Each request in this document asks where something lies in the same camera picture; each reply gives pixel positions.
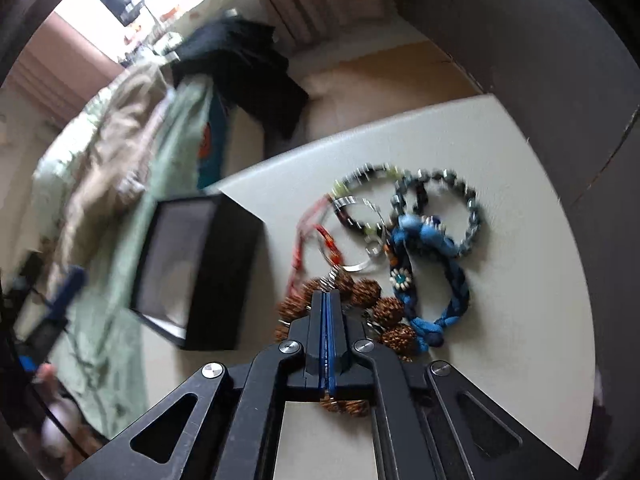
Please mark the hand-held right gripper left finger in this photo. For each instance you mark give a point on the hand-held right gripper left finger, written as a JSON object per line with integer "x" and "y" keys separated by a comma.
{"x": 318, "y": 345}

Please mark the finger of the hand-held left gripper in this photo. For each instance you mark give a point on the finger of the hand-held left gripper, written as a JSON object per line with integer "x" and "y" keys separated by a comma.
{"x": 69, "y": 287}

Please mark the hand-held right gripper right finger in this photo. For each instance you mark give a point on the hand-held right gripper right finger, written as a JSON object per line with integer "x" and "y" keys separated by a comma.
{"x": 341, "y": 345}

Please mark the thin silver bangle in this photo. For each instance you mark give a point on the thin silver bangle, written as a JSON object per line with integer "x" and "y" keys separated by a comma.
{"x": 372, "y": 256}

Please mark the black jewelry box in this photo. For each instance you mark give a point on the black jewelry box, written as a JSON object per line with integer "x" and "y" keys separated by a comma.
{"x": 225, "y": 280}

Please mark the green bedsheet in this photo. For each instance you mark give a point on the green bedsheet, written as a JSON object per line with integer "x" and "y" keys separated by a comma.
{"x": 125, "y": 285}

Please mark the beige blanket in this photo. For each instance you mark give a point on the beige blanket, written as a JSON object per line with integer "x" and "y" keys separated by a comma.
{"x": 120, "y": 160}

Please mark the mattress with printed side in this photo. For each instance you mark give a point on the mattress with printed side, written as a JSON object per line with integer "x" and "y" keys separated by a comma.
{"x": 212, "y": 135}

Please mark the black cloth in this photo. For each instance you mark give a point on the black cloth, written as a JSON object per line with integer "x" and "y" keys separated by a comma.
{"x": 240, "y": 65}

